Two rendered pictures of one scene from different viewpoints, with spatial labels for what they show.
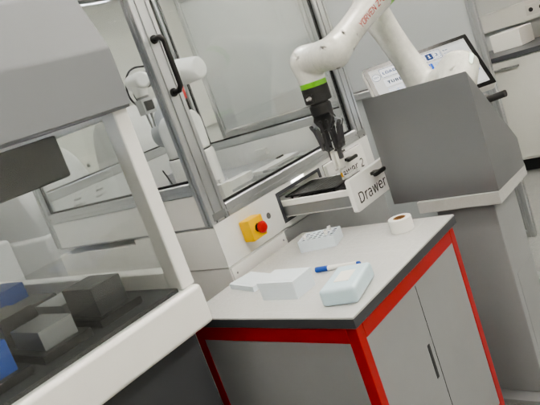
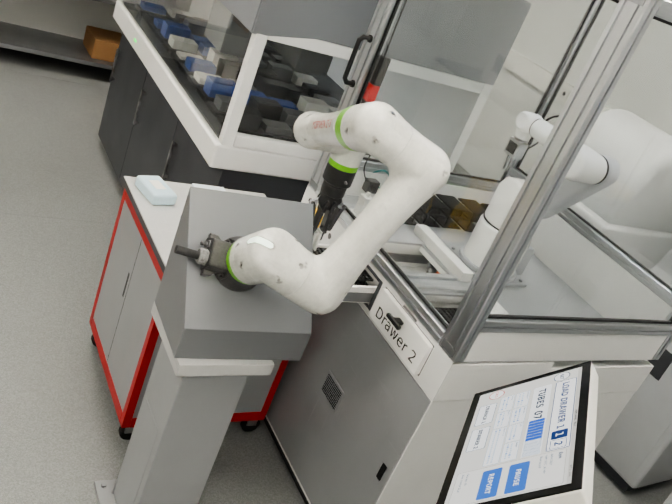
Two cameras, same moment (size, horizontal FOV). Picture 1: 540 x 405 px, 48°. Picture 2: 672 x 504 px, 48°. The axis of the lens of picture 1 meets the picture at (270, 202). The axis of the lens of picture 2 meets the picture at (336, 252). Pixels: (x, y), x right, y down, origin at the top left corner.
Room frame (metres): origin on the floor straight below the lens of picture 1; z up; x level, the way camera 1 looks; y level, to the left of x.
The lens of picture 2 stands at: (2.55, -2.35, 1.98)
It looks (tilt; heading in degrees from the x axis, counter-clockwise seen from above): 25 degrees down; 101
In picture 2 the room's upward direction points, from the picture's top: 23 degrees clockwise
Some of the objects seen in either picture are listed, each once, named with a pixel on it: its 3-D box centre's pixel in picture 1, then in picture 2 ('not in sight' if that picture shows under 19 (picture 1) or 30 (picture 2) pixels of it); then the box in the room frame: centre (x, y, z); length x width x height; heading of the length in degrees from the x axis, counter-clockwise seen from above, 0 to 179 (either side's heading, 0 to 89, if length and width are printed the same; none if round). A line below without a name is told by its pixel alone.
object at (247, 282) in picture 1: (252, 280); not in sight; (1.75, 0.13, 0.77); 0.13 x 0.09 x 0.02; 34
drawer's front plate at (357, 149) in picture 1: (346, 166); (399, 329); (2.44, -0.34, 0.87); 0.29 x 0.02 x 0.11; 138
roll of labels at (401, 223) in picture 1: (401, 223); not in sight; (1.75, -0.35, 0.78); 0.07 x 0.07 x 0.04
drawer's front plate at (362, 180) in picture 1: (372, 182); not in sight; (2.01, -0.35, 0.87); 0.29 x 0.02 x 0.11; 138
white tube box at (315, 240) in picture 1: (321, 239); not in sight; (1.89, -0.11, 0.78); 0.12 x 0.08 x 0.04; 63
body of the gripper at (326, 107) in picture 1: (323, 116); (330, 195); (2.07, -0.27, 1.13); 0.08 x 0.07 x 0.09; 48
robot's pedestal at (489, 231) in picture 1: (499, 284); (178, 430); (1.99, -0.66, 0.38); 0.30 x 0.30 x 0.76; 47
